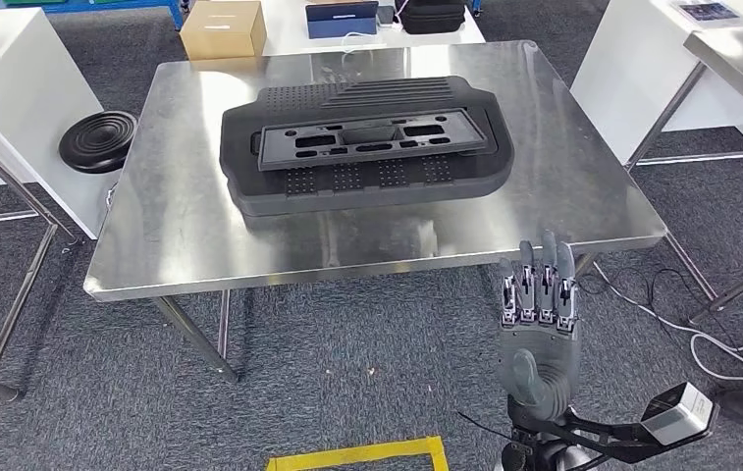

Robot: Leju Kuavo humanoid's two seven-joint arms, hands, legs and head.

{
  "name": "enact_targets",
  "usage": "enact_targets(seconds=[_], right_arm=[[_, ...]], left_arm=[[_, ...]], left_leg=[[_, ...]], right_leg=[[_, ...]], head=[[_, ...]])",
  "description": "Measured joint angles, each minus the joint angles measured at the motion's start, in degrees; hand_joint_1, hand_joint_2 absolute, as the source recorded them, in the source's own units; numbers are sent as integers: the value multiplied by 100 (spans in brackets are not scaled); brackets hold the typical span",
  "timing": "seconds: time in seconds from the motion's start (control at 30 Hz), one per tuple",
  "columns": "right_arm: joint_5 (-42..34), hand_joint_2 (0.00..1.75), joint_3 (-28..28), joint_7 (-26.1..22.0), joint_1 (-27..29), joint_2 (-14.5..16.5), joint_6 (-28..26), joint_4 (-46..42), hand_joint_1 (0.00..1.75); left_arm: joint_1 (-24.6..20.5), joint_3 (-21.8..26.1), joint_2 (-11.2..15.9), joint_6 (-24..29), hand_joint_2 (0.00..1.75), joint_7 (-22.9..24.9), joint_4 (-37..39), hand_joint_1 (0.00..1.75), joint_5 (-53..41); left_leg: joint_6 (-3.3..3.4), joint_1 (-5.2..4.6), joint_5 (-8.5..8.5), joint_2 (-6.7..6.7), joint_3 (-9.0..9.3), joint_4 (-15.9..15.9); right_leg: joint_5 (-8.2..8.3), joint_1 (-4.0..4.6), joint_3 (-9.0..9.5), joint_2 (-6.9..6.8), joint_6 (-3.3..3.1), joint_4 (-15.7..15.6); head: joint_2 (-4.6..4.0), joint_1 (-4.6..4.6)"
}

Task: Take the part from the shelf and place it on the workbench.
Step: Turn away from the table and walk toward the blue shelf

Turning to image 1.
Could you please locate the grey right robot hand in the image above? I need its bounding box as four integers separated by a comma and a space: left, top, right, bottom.
498, 231, 582, 421

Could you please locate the black plastic panel part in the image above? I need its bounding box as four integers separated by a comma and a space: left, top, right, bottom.
256, 108, 491, 173

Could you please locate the yellow floor tape square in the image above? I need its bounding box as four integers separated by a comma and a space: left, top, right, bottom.
265, 436, 451, 471

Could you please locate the black plastic engine cover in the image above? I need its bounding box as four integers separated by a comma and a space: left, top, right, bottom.
219, 76, 515, 219

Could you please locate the black carry case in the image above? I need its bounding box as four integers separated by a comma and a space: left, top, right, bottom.
397, 0, 468, 35

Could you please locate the flat tablet screen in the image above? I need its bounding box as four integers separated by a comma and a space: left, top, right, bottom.
672, 1, 741, 24

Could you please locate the blue flat box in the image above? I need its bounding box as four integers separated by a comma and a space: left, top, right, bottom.
304, 1, 380, 40

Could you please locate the brown cardboard box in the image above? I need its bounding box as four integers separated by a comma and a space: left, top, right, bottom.
180, 0, 268, 62

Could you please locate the black round stool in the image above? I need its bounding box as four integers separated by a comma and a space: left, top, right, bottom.
58, 110, 138, 175

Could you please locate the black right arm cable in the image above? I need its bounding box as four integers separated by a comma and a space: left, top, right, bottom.
458, 412, 515, 444

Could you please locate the black floor cable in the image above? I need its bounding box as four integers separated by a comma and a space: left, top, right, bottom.
578, 266, 736, 352

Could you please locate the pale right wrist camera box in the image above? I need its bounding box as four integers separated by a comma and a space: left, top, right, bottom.
640, 382, 718, 446

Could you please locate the white power cable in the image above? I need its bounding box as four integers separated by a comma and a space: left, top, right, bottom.
592, 259, 743, 385

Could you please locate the white charging cable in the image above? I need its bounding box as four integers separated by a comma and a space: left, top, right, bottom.
342, 30, 389, 53

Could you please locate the blue metal frame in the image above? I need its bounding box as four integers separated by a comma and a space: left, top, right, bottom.
0, 0, 185, 30

